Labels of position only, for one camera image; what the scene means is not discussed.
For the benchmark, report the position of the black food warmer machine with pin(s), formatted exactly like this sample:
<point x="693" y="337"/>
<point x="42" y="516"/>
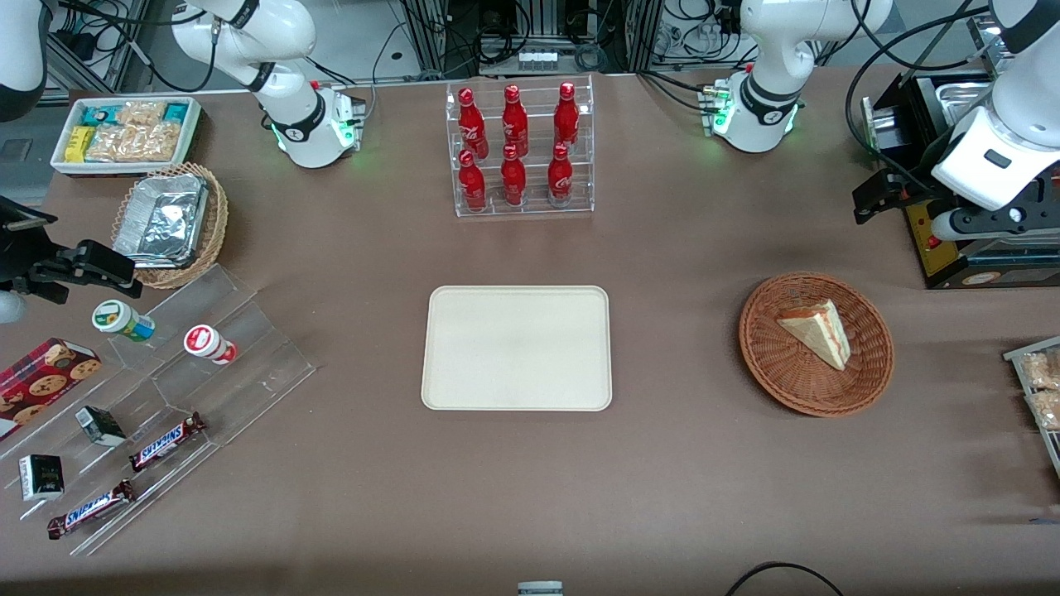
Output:
<point x="932" y="257"/>

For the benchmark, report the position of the light tan wicker basket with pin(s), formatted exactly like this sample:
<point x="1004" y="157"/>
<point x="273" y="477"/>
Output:
<point x="217" y="223"/>

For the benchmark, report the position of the white power strip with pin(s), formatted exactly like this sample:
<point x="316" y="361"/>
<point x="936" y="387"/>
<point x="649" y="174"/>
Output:
<point x="538" y="60"/>

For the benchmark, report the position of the white rectangular snack bin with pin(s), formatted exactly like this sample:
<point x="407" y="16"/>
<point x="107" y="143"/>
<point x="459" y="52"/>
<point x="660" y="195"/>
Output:
<point x="192" y="132"/>

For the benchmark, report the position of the red cookie box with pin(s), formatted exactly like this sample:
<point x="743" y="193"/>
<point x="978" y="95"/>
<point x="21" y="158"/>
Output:
<point x="41" y="385"/>

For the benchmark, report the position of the clear cracker bag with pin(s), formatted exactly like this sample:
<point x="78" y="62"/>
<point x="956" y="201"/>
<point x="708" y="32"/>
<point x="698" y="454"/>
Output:
<point x="112" y="145"/>
<point x="159" y="142"/>
<point x="141" y="113"/>

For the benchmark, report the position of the teal snack packet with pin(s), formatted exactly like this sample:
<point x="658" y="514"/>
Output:
<point x="176" y="112"/>
<point x="98" y="113"/>

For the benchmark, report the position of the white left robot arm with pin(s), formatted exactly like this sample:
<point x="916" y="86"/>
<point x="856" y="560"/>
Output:
<point x="770" y="50"/>

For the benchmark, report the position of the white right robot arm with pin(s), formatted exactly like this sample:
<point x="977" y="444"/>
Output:
<point x="290" y="33"/>

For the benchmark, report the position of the small black white carton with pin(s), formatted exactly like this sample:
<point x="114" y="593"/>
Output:
<point x="41" y="478"/>

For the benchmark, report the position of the silver foil container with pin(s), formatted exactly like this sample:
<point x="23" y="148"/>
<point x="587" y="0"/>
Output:
<point x="161" y="219"/>

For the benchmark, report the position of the steel warmer pan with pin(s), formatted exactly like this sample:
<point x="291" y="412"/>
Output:
<point x="965" y="93"/>

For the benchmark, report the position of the clear acrylic bottle rack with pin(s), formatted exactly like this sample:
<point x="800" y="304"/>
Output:
<point x="534" y="207"/>

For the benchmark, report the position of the clear acrylic stepped display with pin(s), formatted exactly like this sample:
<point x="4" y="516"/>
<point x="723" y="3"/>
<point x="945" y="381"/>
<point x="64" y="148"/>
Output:
<point x="248" y="364"/>

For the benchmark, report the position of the clear fried snack bag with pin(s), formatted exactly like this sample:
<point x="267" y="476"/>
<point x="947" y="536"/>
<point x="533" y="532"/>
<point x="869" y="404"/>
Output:
<point x="1043" y="370"/>
<point x="1047" y="410"/>

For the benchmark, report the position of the red label yogurt cup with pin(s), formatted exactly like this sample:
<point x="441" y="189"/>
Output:
<point x="207" y="343"/>

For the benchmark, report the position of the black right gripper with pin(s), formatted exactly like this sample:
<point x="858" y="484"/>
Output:
<point x="18" y="253"/>

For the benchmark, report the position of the brown round wicker basket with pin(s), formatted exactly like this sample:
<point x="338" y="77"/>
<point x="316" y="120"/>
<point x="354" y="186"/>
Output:
<point x="778" y="372"/>

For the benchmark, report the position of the small grey box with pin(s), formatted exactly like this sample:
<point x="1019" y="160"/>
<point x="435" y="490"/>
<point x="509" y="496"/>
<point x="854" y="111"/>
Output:
<point x="540" y="588"/>

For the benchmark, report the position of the beige rectangular tray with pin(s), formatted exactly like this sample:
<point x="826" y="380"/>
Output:
<point x="513" y="348"/>

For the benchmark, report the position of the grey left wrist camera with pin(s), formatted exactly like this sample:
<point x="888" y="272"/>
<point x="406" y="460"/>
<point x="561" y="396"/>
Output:
<point x="946" y="226"/>

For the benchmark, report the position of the brown snickers bar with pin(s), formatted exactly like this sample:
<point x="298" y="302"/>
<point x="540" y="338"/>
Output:
<point x="89" y="511"/>
<point x="166" y="442"/>

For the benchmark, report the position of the black left wrist camera bracket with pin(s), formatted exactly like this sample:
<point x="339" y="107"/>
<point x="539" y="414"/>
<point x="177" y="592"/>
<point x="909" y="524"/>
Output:
<point x="998" y="219"/>

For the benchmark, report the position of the red cola bottle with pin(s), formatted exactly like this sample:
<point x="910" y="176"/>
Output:
<point x="561" y="178"/>
<point x="566" y="116"/>
<point x="515" y="120"/>
<point x="472" y="124"/>
<point x="472" y="186"/>
<point x="513" y="182"/>

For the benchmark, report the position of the green label yogurt cup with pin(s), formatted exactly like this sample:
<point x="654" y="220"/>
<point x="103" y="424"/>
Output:
<point x="120" y="320"/>

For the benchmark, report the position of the triangular sandwich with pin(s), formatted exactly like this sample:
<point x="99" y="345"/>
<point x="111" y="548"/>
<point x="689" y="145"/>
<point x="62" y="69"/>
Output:
<point x="816" y="331"/>

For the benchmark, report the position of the yellow snack packet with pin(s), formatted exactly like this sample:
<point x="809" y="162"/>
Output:
<point x="78" y="145"/>

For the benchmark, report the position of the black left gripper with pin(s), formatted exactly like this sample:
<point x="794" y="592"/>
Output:
<point x="909" y="184"/>

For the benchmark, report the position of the grey metal snack tray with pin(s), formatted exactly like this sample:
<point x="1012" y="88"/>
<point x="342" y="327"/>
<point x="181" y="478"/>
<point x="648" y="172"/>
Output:
<point x="1053" y="443"/>

